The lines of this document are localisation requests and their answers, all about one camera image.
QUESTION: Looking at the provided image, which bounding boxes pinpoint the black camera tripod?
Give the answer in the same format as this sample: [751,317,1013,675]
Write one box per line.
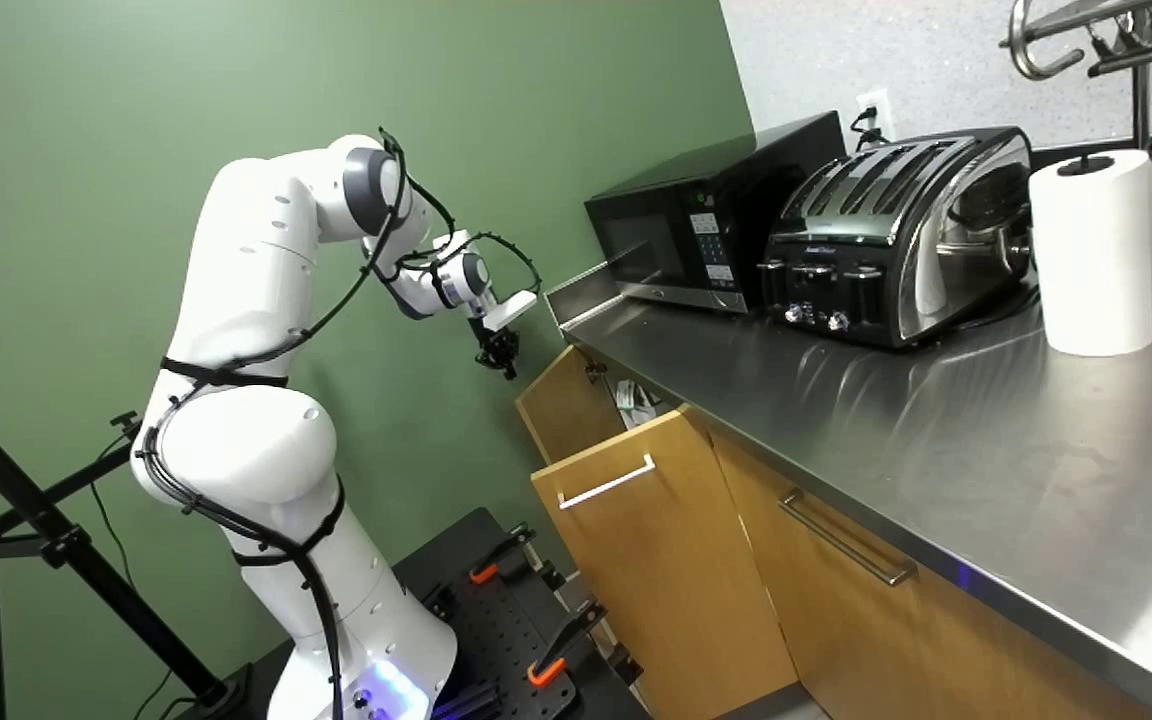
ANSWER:
[0,377,232,712]

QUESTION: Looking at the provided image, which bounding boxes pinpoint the white wall outlet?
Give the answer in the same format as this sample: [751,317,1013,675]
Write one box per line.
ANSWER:
[846,89,901,154]

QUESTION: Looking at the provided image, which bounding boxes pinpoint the closed wooden cabinet door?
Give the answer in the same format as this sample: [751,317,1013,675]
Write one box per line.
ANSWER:
[704,421,1147,720]

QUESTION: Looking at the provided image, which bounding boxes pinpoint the white paper towel roll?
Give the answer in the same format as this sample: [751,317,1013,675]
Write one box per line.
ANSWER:
[1025,143,1152,364]

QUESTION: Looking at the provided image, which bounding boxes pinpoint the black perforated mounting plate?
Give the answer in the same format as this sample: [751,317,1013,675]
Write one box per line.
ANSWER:
[391,502,650,720]

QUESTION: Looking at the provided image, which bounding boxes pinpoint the steel handle of open door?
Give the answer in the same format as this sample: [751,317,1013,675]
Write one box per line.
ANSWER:
[554,449,659,515]

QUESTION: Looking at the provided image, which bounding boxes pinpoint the green and white box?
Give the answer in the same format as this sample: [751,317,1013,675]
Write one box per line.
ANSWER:
[608,377,664,431]

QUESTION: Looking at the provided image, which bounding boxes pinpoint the black microwave oven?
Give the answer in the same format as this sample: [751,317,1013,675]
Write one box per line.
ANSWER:
[580,108,853,319]

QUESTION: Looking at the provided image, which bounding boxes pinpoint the black and silver toaster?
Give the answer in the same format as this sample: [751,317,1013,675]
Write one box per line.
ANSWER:
[751,124,1041,356]

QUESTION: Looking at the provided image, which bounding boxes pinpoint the steel handle of closed door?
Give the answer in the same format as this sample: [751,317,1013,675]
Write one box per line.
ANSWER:
[776,487,917,590]

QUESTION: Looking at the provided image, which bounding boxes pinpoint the wooden cabinet door by wall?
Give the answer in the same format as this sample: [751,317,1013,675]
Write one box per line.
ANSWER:
[514,340,627,468]

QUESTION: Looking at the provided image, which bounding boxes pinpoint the chrome dish rack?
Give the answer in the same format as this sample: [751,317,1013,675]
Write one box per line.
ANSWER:
[1000,0,1152,151]

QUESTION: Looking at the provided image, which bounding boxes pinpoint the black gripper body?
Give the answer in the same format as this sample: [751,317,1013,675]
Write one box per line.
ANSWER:
[467,313,524,366]

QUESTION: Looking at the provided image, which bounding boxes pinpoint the black orange spring clamp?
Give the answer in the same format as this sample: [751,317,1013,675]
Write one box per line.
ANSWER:
[464,525,540,594]
[524,599,608,694]

